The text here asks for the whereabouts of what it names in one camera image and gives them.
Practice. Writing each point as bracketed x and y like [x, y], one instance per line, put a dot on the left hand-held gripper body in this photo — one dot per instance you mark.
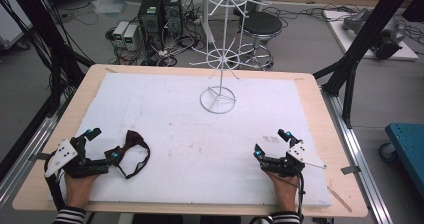
[78, 160]

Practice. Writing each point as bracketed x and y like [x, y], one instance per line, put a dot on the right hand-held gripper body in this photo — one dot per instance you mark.
[283, 165]

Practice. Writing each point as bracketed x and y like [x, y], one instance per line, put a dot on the person's right hand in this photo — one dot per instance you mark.
[287, 192]

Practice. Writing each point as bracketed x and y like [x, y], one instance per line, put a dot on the person's left hand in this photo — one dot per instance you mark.
[78, 190]

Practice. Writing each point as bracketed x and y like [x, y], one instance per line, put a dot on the grey tape strip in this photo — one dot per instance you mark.
[41, 156]
[350, 170]

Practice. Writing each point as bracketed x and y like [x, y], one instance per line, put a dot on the person's right striped sleeve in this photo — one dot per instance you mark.
[286, 218]

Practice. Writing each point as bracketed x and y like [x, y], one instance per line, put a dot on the person's striped sleeve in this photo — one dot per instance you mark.
[70, 215]
[286, 218]

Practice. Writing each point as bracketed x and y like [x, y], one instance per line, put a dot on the person's left striped sleeve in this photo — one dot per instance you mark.
[70, 215]

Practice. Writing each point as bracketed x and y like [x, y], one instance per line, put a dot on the white foam mat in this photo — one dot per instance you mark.
[200, 150]

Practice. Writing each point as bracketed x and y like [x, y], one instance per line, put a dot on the thin wooden stick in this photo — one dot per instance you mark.
[339, 199]

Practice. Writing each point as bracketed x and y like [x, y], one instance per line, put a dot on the grey power supply unit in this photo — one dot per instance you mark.
[120, 32]
[130, 37]

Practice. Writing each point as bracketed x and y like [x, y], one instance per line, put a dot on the black round stool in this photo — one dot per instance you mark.
[261, 24]

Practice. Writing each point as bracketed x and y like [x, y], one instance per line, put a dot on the blue wheeled cart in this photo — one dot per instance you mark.
[406, 150]

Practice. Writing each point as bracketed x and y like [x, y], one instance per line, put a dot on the black computer tower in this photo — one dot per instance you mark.
[172, 12]
[150, 20]

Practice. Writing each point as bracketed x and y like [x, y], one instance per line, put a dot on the clear plastic bag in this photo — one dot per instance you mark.
[108, 2]

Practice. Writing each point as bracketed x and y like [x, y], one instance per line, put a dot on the grey machine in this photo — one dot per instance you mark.
[386, 34]

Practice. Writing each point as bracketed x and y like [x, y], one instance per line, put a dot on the white flat platform board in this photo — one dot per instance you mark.
[408, 52]

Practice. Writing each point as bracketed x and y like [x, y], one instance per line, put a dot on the aluminium rail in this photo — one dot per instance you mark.
[23, 164]
[360, 157]

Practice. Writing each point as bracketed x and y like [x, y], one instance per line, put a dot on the black metal frame stand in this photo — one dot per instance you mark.
[46, 34]
[366, 37]

